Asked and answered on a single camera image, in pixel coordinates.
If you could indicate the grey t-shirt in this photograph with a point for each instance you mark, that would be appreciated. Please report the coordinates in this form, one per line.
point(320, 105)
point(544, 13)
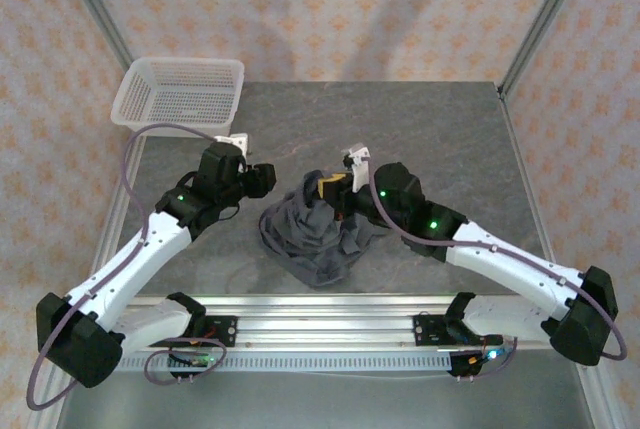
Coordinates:
point(315, 244)

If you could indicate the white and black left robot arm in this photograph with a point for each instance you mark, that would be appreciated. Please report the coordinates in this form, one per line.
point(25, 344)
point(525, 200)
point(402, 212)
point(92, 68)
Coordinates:
point(130, 264)

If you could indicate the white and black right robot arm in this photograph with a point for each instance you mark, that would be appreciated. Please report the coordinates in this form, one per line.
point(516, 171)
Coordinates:
point(510, 264)

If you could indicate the white perforated plastic basket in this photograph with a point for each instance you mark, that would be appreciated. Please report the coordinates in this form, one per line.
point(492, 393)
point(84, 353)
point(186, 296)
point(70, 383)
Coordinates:
point(180, 94)

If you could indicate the small black controller board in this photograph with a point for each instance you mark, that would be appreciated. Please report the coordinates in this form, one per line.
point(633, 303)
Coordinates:
point(475, 361)
point(192, 361)

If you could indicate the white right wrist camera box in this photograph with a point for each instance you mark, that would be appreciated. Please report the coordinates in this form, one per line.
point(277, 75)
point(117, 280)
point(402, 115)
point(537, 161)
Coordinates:
point(357, 164)

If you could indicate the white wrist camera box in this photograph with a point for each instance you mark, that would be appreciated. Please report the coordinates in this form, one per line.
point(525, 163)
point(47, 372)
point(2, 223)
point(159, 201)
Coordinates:
point(232, 143)
point(357, 164)

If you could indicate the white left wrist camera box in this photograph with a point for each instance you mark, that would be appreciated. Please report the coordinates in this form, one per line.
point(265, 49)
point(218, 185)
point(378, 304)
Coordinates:
point(232, 143)

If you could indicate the aluminium table side rail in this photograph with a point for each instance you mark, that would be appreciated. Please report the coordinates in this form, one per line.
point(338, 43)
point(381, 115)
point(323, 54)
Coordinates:
point(520, 149)
point(111, 219)

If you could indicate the aluminium mounting rail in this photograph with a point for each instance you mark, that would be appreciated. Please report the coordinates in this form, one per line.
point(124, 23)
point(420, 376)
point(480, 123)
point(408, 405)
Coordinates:
point(325, 321)

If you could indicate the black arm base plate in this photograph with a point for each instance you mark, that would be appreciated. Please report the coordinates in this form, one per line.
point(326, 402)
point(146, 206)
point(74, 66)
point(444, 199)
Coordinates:
point(427, 331)
point(225, 331)

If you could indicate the aluminium frame post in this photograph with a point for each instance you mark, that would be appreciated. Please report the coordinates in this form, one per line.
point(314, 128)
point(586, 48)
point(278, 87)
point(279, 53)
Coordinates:
point(100, 9)
point(549, 9)

